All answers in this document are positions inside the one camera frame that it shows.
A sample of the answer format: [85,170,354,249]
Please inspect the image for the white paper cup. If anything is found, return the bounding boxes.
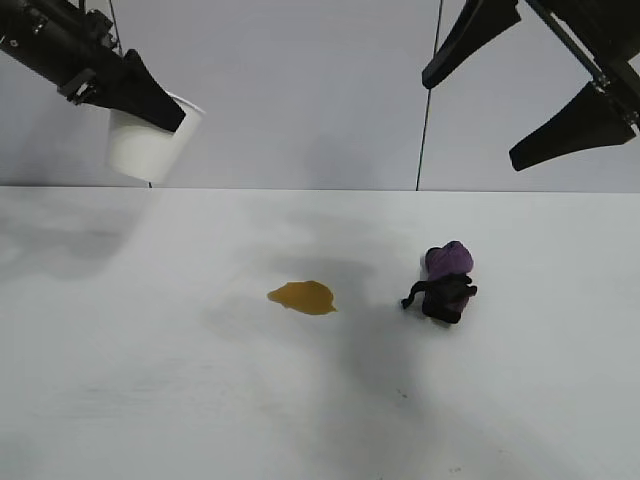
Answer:
[105,91,207,184]

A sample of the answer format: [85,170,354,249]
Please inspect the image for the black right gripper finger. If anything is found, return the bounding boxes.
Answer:
[508,79,640,173]
[422,0,522,90]

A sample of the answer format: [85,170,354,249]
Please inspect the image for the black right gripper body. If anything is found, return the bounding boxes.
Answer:
[523,0,640,136]

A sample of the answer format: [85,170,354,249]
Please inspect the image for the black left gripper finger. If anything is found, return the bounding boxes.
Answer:
[98,48,188,134]

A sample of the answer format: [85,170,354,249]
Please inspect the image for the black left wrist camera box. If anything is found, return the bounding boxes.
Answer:
[82,7,115,37]

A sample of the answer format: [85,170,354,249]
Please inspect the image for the purple and black cloth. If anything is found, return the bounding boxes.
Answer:
[399,240,479,326]

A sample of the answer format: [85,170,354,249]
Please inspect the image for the brown liquid spill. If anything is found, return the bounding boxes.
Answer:
[266,280,340,317]

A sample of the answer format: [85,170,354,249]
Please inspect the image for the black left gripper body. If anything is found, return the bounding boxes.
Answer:
[0,0,127,109]

